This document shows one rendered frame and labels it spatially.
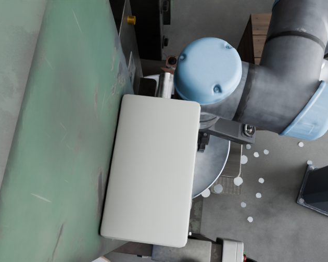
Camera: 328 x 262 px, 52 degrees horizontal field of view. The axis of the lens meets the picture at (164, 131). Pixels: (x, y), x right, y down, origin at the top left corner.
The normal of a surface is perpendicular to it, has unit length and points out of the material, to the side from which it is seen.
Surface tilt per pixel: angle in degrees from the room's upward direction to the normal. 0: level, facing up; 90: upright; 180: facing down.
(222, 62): 0
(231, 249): 0
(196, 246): 0
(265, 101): 26
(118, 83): 90
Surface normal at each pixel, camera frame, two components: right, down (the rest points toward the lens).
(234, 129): 0.51, -0.11
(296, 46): -0.18, -0.30
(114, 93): 0.99, 0.11
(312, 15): 0.09, -0.22
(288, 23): -0.54, -0.36
